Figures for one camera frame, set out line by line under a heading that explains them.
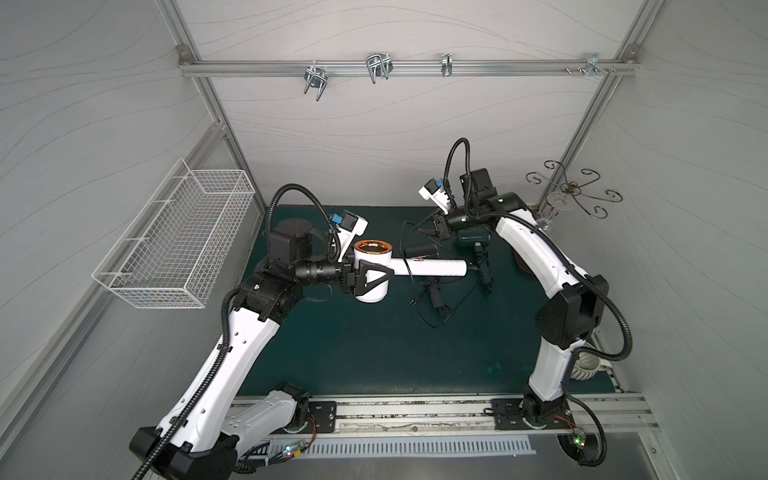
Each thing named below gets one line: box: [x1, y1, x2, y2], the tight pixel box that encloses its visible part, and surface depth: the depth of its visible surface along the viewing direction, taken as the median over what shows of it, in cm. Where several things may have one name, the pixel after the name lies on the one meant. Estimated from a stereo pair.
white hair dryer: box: [354, 240, 468, 304], surface depth 59 cm
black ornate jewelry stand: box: [526, 160, 624, 232], surface depth 84 cm
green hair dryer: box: [456, 227, 495, 293], surface depth 102 cm
